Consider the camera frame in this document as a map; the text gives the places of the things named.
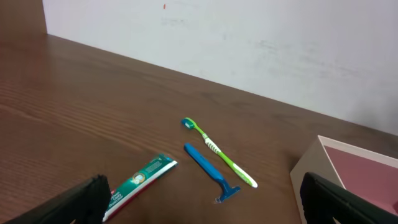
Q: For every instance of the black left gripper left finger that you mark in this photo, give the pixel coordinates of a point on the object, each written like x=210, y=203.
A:
x=86, y=202

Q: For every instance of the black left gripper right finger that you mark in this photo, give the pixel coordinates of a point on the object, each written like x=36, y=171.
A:
x=327, y=203

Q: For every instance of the white box with pink interior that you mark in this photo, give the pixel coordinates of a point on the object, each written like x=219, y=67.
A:
x=369, y=175

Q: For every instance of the green toothpaste tube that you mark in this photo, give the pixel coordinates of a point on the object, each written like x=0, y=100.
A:
x=134, y=185

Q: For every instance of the blue disposable razor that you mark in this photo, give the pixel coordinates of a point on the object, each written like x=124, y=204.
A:
x=227, y=191

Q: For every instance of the green white toothbrush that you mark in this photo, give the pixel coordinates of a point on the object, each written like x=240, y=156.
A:
x=190, y=124

